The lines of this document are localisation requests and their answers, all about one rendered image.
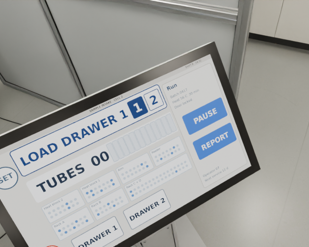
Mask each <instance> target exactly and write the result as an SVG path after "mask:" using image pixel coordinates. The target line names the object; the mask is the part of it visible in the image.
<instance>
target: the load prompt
mask: <svg viewBox="0 0 309 247"><path fill-rule="evenodd" d="M167 107H168V105H167V103H166V100H165V98H164V96H163V93H162V91H161V88H160V86H159V84H156V85H154V86H151V87H149V88H147V89H145V90H143V91H140V92H138V93H136V94H134V95H132V96H130V97H127V98H125V99H123V100H121V101H119V102H116V103H114V104H112V105H110V106H108V107H106V108H103V109H101V110H99V111H97V112H95V113H93V114H90V115H88V116H86V117H84V118H82V119H80V120H77V121H75V122H73V123H71V124H69V125H66V126H64V127H62V128H60V129H58V130H56V131H53V132H51V133H49V134H47V135H45V136H43V137H40V138H38V139H36V140H34V141H32V142H29V143H27V144H25V145H23V146H21V147H19V148H16V149H14V150H12V151H10V152H8V153H9V155H10V157H11V159H12V160H13V162H14V164H15V166H16V167H17V169H18V171H19V173H20V174H21V176H22V178H23V177H26V176H28V175H30V174H32V173H34V172H36V171H38V170H40V169H42V168H44V167H46V166H48V165H50V164H52V163H54V162H56V161H58V160H60V159H63V158H65V157H67V156H69V155H71V154H73V153H75V152H77V151H79V150H81V149H83V148H85V147H87V146H89V145H91V144H93V143H95V142H97V141H100V140H102V139H104V138H106V137H108V136H110V135H112V134H114V133H116V132H118V131H120V130H122V129H124V128H126V127H128V126H130V125H132V124H134V123H137V122H139V121H141V120H143V119H145V118H147V117H149V116H151V115H153V114H155V113H157V112H159V111H161V110H163V109H165V108H167Z"/></svg>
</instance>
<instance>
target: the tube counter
mask: <svg viewBox="0 0 309 247"><path fill-rule="evenodd" d="M177 131H178V129H177V127H176V124H175V122H174V119H173V117H172V115H171V112H168V113H166V114H164V115H162V116H160V117H158V118H156V119H154V120H152V121H150V122H148V123H146V124H144V125H142V126H140V127H138V128H136V129H134V130H132V131H130V132H128V133H126V134H124V135H122V136H120V137H118V138H116V139H113V140H111V141H109V142H107V143H105V144H103V145H101V146H99V147H97V148H95V149H93V150H91V151H89V152H87V153H86V156H87V158H88V160H89V162H90V164H91V166H92V168H93V170H94V172H95V173H98V172H99V171H101V170H103V169H105V168H107V167H109V166H111V165H113V164H115V163H117V162H119V161H121V160H123V159H125V158H127V157H129V156H131V155H133V154H134V153H136V152H138V151H140V150H142V149H144V148H146V147H148V146H150V145H152V144H154V143H156V142H158V141H160V140H162V139H164V138H166V137H167V136H169V135H171V134H173V133H175V132H177Z"/></svg>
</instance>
